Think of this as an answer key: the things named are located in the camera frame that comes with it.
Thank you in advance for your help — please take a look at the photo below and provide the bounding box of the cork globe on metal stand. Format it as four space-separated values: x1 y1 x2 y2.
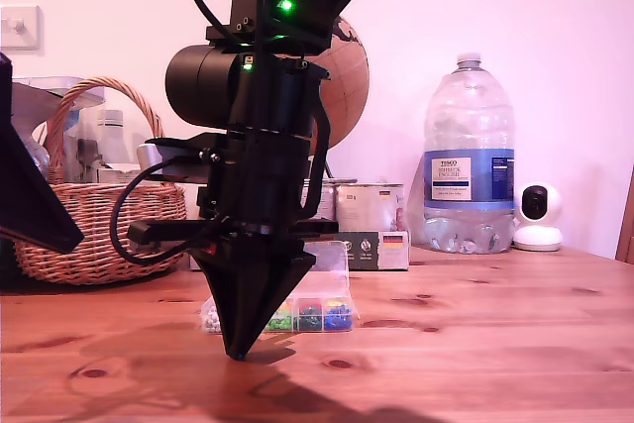
310 14 371 187

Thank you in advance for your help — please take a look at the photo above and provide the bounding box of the tin can with flag mark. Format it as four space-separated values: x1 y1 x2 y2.
335 182 407 234

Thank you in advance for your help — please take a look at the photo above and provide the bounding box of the small white cardboard box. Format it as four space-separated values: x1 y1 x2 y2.
96 162 150 187

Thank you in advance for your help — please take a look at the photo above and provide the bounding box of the clear plastic packet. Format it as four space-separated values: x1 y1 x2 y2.
12 76 108 184

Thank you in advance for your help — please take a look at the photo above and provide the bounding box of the wicker basket with handle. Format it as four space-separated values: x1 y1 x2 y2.
12 76 190 286

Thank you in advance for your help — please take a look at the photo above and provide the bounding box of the tin can with red label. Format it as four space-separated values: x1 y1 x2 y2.
309 183 339 221

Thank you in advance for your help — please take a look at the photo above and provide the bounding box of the large clear water bottle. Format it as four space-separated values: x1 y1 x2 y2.
408 51 517 255

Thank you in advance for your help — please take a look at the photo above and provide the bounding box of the white light switch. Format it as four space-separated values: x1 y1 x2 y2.
0 5 42 52

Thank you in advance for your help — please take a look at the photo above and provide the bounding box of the cardboard can tray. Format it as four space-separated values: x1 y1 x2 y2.
190 229 412 271

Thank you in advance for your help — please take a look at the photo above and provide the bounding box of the small white round camera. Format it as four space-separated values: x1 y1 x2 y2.
512 180 566 252

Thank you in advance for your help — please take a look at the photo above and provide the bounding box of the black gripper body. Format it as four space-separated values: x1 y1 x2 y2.
127 133 342 252

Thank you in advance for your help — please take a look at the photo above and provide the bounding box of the pale grey camera box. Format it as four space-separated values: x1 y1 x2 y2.
136 135 230 182

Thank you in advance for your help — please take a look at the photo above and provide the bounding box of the clear bottle with grey cap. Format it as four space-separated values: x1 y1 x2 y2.
96 109 145 166

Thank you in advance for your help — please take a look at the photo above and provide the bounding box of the clear plastic pin box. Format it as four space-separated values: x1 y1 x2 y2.
199 239 359 336

